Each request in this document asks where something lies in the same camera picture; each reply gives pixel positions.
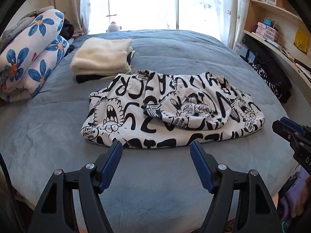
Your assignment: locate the white black graffiti jacket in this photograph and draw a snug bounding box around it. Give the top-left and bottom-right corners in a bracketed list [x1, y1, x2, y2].
[80, 70, 265, 149]

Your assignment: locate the black white patterned clothes pile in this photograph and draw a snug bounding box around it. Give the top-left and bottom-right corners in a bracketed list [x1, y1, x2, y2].
[240, 35, 292, 104]

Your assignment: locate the right hand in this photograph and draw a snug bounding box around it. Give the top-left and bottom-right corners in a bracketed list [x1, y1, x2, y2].
[292, 176, 310, 218]

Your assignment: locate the yellow cloth on shelf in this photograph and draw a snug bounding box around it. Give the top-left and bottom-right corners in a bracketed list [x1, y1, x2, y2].
[294, 28, 310, 54]

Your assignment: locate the white blue cardboard box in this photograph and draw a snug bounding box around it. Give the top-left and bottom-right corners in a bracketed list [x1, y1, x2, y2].
[233, 42, 256, 64]

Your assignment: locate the pink drawer box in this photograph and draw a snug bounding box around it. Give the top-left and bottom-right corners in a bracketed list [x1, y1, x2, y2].
[255, 22, 280, 43]

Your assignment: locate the wooden bookshelf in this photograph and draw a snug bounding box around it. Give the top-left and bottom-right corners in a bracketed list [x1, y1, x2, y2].
[244, 0, 310, 87]

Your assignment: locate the black folded garment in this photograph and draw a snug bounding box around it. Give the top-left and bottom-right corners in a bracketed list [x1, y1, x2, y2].
[75, 74, 115, 84]

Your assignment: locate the white sheer curtain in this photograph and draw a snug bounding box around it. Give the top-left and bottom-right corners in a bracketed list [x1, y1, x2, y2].
[81, 0, 249, 48]

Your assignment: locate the blue floral folded quilt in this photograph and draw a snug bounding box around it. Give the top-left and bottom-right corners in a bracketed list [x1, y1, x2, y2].
[1, 9, 69, 102]

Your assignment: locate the cream fluffy folded sweater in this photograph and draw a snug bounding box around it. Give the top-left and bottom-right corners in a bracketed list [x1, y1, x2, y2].
[70, 37, 134, 76]

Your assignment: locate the black fuzzy garment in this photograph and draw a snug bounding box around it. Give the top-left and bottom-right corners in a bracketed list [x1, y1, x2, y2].
[59, 19, 74, 41]

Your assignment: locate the white plush toy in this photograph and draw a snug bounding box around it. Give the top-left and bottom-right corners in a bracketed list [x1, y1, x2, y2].
[106, 22, 122, 33]

